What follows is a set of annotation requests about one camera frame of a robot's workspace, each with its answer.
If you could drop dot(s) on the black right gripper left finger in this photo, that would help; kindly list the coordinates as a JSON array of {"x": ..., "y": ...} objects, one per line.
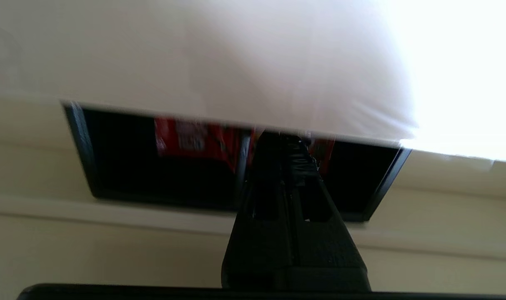
[{"x": 257, "y": 241}]

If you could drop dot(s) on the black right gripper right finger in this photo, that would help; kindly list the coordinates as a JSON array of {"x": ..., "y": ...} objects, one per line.
[{"x": 324, "y": 250}]

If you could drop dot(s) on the cream ribbed drawer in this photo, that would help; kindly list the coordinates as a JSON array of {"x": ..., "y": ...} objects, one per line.
[{"x": 111, "y": 250}]

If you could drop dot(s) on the black compartment organizer box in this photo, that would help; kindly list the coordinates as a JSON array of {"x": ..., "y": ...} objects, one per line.
[{"x": 123, "y": 166}]

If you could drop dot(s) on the white slatted cabinet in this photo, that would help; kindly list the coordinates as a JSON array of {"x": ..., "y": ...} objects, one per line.
[{"x": 236, "y": 62}]

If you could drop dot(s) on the red black snack packet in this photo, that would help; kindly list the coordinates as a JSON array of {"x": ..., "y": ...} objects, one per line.
[{"x": 326, "y": 156}]

